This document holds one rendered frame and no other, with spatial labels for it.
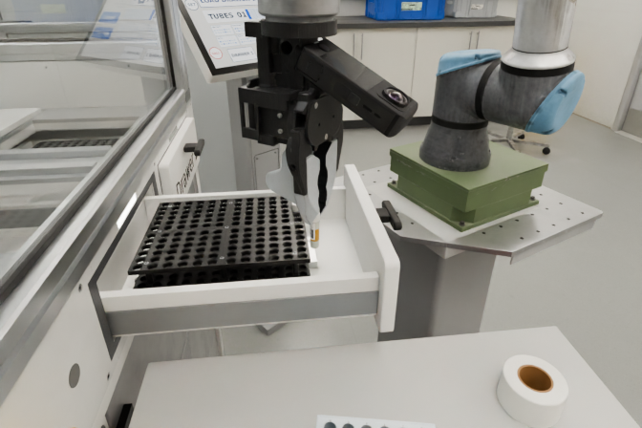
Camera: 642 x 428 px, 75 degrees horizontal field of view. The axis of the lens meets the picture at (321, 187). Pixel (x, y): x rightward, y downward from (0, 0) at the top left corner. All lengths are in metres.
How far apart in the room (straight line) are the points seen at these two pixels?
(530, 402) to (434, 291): 0.48
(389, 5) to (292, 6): 3.43
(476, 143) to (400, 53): 2.86
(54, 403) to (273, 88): 0.34
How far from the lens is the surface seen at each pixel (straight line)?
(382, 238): 0.53
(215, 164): 2.37
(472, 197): 0.87
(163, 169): 0.78
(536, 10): 0.79
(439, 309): 1.05
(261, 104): 0.42
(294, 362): 0.61
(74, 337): 0.50
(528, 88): 0.81
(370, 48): 3.65
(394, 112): 0.37
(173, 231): 0.63
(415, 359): 0.62
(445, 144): 0.91
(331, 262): 0.64
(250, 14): 1.53
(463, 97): 0.87
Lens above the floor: 1.22
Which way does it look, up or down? 26 degrees down
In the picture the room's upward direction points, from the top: straight up
